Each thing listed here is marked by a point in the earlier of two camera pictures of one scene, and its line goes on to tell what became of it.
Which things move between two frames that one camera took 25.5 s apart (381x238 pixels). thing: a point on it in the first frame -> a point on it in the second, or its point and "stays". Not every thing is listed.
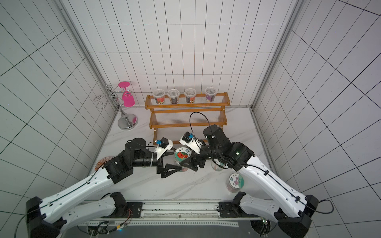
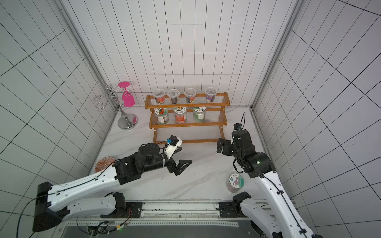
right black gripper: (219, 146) -> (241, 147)
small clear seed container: (210, 93) stays
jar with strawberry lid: (181, 153) -> (161, 115)
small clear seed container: (159, 95) stays
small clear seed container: (190, 94) stays
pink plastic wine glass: (127, 97) stays
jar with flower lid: (215, 167) -> (180, 114)
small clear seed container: (173, 94) stays
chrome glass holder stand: (127, 121) stays
